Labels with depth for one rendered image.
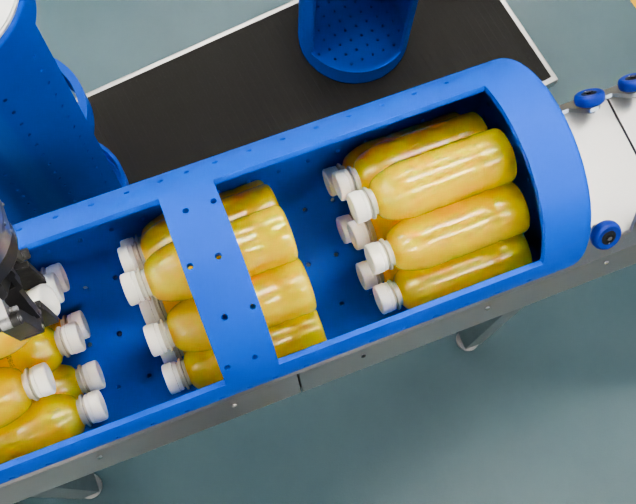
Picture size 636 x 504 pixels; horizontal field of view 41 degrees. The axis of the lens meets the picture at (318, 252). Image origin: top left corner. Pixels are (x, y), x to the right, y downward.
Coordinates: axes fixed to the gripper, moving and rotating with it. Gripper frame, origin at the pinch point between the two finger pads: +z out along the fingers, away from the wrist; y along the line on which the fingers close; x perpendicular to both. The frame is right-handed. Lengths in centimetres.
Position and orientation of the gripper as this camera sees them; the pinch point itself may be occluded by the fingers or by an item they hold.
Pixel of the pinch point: (30, 296)
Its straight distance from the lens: 94.7
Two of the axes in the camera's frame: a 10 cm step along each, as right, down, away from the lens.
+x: -9.3, 3.4, -1.4
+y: -3.6, -9.0, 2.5
